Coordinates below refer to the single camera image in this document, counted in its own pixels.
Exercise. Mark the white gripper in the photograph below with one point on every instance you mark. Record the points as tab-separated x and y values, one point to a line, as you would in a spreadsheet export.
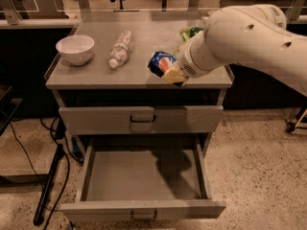
188	65

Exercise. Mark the blue pepsi can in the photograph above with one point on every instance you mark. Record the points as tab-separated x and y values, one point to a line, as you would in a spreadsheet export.
160	62

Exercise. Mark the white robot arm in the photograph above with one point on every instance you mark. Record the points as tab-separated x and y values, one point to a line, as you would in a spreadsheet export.
250	36

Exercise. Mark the grey top drawer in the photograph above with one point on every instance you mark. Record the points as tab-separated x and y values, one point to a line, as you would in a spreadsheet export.
141	119

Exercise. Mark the grey drawer cabinet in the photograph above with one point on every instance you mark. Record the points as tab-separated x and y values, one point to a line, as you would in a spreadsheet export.
95	84

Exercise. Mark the open grey middle drawer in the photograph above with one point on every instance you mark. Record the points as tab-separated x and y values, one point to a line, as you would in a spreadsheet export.
147	178

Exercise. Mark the green chip bag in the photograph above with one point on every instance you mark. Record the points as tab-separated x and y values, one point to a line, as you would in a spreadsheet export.
185	34

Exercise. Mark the clear plastic water bottle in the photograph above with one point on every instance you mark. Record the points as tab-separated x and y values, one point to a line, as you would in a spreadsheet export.
121	50

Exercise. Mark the white ceramic bowl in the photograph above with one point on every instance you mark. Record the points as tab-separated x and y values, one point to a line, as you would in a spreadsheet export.
76	49

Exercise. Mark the black floor stand bar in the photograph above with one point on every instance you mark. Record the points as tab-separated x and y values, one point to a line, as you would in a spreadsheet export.
47	187

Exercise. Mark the dark side table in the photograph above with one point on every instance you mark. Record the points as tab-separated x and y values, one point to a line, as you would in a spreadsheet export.
8	106

